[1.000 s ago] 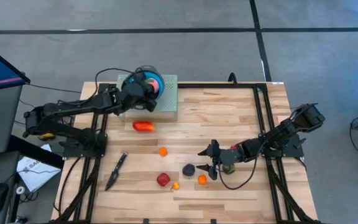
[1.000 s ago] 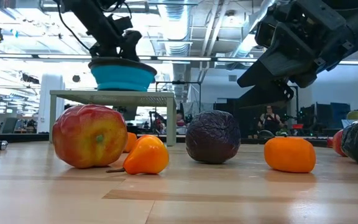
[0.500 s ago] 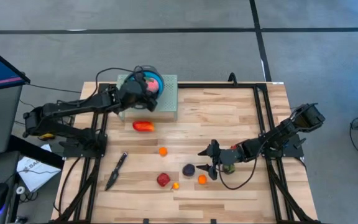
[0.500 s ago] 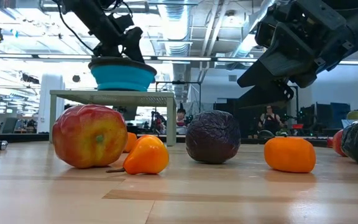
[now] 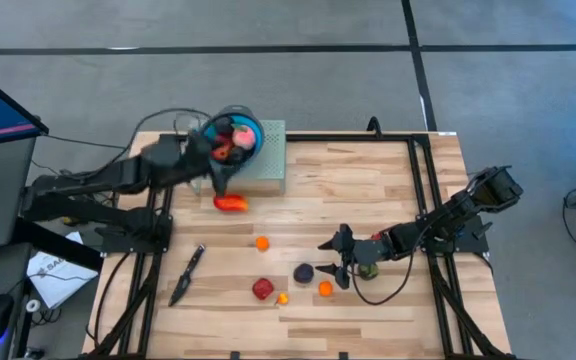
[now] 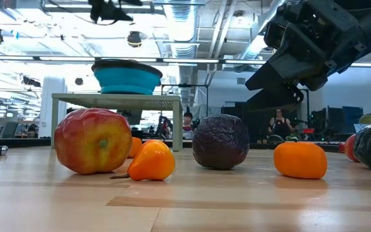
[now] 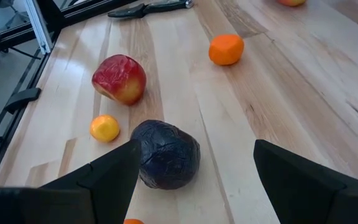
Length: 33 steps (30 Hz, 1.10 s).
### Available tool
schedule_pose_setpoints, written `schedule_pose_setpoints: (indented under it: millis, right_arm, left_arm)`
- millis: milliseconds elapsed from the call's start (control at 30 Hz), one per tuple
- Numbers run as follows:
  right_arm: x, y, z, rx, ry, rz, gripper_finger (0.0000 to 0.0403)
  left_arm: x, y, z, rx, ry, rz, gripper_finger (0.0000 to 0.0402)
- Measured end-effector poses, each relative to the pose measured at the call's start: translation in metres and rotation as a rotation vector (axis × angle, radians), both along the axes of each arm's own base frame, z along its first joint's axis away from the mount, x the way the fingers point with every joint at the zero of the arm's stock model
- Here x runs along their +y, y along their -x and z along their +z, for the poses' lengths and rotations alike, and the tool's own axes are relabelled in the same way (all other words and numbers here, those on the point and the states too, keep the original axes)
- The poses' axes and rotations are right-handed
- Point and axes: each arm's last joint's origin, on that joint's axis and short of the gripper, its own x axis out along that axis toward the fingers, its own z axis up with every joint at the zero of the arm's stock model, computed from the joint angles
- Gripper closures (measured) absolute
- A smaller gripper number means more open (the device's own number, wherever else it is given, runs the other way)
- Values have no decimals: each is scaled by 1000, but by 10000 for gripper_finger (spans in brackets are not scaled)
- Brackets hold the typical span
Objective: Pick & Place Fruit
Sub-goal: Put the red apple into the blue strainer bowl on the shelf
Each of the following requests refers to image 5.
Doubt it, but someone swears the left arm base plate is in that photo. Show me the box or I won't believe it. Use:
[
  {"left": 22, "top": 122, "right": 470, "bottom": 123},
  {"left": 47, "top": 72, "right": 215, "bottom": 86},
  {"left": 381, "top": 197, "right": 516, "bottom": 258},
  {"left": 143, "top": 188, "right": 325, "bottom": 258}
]
[{"left": 94, "top": 214, "right": 175, "bottom": 256}]

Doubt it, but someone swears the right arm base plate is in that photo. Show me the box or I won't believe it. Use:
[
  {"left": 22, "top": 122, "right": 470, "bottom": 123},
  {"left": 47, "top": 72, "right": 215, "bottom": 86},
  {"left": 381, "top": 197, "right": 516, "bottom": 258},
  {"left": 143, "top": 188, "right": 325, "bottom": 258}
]
[{"left": 415, "top": 213, "right": 494, "bottom": 256}]

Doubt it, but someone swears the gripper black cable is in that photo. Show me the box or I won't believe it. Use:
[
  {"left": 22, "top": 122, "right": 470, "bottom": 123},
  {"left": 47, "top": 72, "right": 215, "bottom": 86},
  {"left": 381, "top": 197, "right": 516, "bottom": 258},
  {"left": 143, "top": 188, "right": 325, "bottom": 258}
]
[
  {"left": 117, "top": 107, "right": 215, "bottom": 166},
  {"left": 350, "top": 239, "right": 418, "bottom": 307}
]

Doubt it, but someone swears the green perforated metal stand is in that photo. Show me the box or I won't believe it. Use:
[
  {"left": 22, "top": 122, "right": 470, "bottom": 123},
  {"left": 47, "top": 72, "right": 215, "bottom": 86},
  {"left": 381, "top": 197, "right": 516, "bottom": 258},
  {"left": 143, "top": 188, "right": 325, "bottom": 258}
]
[{"left": 190, "top": 119, "right": 288, "bottom": 197}]

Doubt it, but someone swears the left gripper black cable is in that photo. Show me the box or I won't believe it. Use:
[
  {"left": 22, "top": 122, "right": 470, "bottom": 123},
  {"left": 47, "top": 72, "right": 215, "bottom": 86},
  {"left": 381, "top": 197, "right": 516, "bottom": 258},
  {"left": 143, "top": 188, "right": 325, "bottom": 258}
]
[{"left": 117, "top": 107, "right": 215, "bottom": 166}]

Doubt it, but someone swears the black knife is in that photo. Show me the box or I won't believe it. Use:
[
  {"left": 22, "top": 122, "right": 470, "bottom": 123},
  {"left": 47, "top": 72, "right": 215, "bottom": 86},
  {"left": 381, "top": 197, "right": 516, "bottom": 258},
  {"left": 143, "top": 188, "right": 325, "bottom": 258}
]
[{"left": 168, "top": 243, "right": 207, "bottom": 308}]

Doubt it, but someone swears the black aluminium table frame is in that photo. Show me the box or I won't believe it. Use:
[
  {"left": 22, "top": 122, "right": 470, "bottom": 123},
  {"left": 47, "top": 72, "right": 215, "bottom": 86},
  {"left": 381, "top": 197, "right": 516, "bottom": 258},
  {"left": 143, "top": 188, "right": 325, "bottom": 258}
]
[{"left": 87, "top": 130, "right": 517, "bottom": 360}]

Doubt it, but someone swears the black desk bar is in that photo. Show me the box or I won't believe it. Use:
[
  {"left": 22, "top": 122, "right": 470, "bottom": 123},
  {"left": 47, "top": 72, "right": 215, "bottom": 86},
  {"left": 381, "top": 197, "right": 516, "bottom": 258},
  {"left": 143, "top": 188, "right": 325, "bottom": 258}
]
[{"left": 11, "top": 215, "right": 105, "bottom": 274}]

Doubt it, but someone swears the red orange mango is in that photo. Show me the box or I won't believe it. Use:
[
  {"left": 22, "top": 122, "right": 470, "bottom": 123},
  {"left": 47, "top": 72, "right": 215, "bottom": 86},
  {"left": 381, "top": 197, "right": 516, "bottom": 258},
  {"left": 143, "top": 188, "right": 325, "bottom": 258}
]
[{"left": 212, "top": 193, "right": 250, "bottom": 213}]

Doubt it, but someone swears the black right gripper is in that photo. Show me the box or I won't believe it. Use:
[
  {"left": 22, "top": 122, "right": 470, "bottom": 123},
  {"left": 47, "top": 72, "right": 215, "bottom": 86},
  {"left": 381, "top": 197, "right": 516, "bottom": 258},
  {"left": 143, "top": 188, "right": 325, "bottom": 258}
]
[{"left": 315, "top": 223, "right": 399, "bottom": 291}]

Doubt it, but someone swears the white paper booklet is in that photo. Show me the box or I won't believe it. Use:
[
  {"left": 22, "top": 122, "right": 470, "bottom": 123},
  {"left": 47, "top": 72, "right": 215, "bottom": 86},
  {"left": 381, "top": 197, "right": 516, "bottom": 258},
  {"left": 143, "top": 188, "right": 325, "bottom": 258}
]
[{"left": 25, "top": 231, "right": 100, "bottom": 311}]

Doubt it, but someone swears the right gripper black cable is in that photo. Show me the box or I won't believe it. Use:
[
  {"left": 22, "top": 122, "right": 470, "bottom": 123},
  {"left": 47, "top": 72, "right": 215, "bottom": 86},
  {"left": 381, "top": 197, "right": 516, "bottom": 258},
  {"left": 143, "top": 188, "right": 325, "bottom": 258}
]
[{"left": 350, "top": 239, "right": 418, "bottom": 307}]

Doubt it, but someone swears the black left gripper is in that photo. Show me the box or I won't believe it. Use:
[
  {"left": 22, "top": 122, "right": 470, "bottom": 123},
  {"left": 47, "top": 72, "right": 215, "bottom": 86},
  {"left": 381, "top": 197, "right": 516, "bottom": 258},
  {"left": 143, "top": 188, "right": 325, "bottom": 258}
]
[{"left": 180, "top": 130, "right": 231, "bottom": 198}]

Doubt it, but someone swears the blue collapsible bowl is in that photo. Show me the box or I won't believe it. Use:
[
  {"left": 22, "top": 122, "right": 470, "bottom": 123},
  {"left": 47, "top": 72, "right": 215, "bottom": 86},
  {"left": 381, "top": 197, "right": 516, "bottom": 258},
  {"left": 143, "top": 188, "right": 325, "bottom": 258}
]
[{"left": 200, "top": 104, "right": 266, "bottom": 174}]

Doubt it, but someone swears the thin black monitor cable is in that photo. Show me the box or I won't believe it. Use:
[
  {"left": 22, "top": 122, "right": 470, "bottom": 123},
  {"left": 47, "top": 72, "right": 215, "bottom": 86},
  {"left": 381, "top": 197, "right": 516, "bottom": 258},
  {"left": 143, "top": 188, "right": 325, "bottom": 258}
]
[{"left": 42, "top": 132, "right": 130, "bottom": 152}]

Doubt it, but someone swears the black cable hook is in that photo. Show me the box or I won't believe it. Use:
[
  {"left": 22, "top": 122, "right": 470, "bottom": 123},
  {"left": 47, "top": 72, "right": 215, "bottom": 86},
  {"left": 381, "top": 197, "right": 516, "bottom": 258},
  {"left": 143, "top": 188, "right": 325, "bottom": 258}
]
[{"left": 365, "top": 115, "right": 384, "bottom": 139}]

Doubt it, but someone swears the red strawberry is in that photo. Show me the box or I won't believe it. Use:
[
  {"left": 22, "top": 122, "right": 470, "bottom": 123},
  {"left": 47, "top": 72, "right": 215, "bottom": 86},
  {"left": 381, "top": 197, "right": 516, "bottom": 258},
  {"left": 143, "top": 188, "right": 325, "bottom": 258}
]
[{"left": 251, "top": 277, "right": 275, "bottom": 301}]

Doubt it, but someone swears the purple plum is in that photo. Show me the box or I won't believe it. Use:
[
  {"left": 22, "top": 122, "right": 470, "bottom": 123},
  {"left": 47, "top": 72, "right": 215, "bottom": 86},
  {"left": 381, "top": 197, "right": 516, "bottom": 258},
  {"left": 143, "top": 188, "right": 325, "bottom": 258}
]
[{"left": 292, "top": 262, "right": 316, "bottom": 285}]

